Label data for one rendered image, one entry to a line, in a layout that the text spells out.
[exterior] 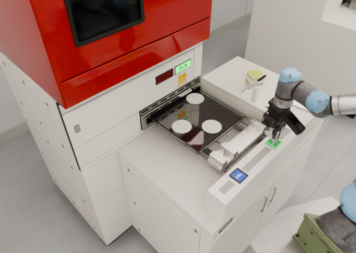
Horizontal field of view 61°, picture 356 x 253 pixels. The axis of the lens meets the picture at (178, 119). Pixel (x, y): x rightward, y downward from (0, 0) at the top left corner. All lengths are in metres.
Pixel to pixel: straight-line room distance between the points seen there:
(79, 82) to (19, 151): 1.87
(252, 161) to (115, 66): 0.68
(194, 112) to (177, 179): 0.39
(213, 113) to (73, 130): 0.71
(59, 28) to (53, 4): 0.07
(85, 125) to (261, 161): 0.76
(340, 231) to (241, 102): 0.78
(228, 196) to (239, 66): 0.93
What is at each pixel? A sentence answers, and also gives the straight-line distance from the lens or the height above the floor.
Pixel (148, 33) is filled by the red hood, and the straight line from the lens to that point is 1.26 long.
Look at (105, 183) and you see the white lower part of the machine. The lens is 1.65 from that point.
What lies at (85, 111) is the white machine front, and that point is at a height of 1.14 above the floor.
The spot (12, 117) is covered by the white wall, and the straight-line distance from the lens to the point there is 3.00.
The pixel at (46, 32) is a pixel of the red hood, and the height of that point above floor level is 1.52.
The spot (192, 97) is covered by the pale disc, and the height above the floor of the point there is 0.90.
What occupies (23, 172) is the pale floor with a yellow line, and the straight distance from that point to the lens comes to 2.76.
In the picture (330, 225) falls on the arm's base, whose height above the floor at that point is 1.00.
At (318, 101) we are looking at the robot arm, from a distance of 1.13.
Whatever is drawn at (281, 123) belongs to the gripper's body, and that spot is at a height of 1.11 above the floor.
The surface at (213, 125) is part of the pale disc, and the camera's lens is 1.53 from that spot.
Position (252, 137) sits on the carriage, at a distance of 1.52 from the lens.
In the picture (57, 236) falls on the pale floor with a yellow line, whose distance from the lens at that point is 2.31.
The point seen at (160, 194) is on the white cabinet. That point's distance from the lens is 1.41.
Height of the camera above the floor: 1.93
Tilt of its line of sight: 42 degrees down
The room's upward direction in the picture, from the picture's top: straight up
